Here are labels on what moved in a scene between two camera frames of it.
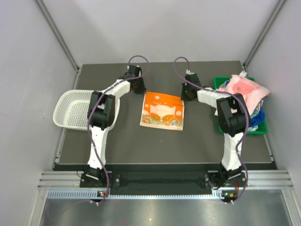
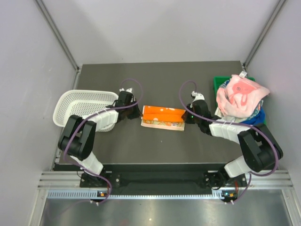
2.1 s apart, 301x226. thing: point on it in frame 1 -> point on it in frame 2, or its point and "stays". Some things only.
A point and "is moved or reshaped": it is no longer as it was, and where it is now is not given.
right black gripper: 184,97 -> 186,118
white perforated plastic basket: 71,108 stays
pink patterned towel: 252,91 stays
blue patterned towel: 257,118 stays
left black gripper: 142,89 -> 137,114
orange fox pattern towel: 162,110 is moved or reshaped
